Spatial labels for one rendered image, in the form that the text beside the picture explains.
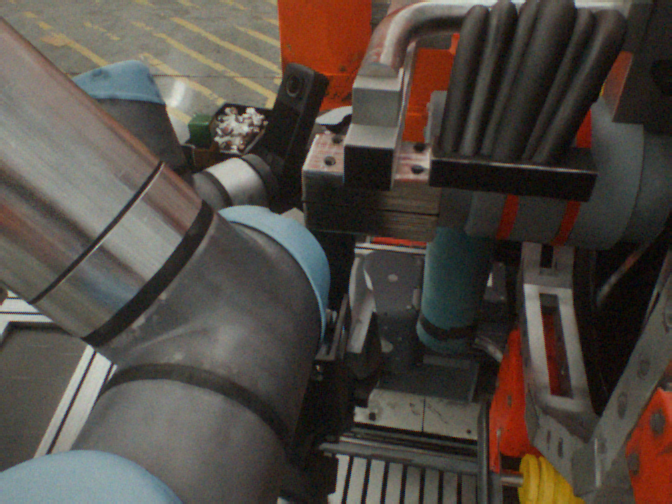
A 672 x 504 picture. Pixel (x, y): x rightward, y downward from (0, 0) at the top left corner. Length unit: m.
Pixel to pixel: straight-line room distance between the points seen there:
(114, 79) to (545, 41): 0.36
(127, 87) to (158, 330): 0.37
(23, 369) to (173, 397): 1.16
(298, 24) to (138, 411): 0.87
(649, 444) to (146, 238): 0.30
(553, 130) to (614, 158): 0.20
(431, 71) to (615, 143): 0.55
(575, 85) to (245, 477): 0.26
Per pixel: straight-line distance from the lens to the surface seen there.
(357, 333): 0.41
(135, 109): 0.57
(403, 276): 1.12
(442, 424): 1.31
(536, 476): 0.74
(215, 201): 0.59
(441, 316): 0.84
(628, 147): 0.55
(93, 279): 0.22
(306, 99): 0.63
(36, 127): 0.22
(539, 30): 0.36
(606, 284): 0.83
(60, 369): 1.33
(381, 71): 0.37
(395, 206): 0.38
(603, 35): 0.36
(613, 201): 0.55
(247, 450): 0.21
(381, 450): 1.28
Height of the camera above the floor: 1.15
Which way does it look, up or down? 40 degrees down
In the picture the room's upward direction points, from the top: straight up
